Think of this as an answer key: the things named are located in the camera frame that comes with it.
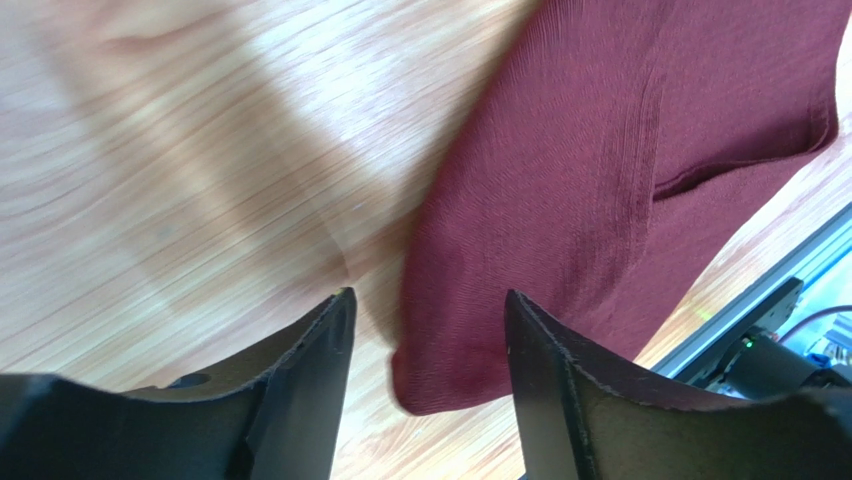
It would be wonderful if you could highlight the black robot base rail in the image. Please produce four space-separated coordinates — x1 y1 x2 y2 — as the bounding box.
651 206 851 400

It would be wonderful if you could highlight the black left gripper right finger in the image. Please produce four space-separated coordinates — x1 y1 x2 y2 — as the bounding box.
503 289 807 480

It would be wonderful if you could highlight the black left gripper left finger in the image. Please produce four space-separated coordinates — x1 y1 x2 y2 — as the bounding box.
126 287 358 480

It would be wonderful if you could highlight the dark red cloth napkin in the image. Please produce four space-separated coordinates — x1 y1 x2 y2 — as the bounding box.
392 1 851 415

